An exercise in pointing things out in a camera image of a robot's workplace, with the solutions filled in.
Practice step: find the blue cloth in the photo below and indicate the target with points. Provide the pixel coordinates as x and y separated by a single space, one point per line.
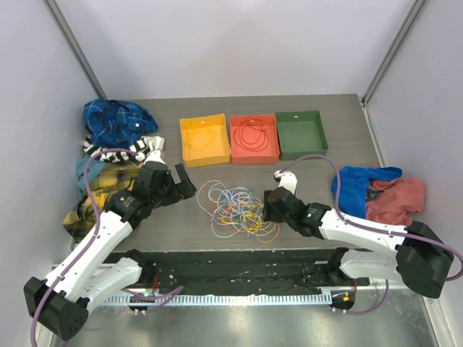
355 183

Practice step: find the salmon pink cloth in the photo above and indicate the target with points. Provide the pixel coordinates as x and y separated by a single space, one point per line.
395 202

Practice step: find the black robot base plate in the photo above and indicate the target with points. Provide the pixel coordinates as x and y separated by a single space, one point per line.
276 272

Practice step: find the right aluminium frame post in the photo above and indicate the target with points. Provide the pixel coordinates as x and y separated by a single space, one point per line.
405 28

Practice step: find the white slotted cable duct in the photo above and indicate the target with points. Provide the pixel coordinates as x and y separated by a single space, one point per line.
123 298

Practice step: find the black white striped cloth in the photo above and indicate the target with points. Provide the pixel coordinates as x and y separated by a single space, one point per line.
137 152

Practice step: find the aluminium frame post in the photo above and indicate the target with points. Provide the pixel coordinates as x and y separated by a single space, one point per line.
74 46
405 28

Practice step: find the yellow plastic bin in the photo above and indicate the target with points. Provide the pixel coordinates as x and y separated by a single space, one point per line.
205 141

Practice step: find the left aluminium frame post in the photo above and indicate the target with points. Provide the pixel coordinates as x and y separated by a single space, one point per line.
74 46

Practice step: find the blue plaid shirt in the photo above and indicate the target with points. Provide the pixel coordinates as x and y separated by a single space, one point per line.
117 123

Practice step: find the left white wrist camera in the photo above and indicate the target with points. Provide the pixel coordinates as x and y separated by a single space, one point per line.
154 158

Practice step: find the green plastic bin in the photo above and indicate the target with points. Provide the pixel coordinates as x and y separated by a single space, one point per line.
300 133

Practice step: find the yellow plaid shirt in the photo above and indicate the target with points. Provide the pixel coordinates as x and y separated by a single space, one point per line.
105 179

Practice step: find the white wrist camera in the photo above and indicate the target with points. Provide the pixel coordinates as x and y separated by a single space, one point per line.
154 158
287 180

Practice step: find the red plastic bin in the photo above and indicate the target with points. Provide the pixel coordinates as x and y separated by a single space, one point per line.
254 139

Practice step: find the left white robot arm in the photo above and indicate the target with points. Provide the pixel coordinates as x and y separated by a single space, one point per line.
64 299

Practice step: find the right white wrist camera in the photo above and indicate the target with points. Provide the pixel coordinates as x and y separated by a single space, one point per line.
287 180

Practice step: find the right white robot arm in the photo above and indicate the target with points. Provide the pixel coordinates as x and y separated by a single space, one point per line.
413 255

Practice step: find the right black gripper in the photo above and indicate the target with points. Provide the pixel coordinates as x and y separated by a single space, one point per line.
269 212

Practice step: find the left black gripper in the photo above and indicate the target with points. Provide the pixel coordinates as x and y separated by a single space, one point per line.
186 189

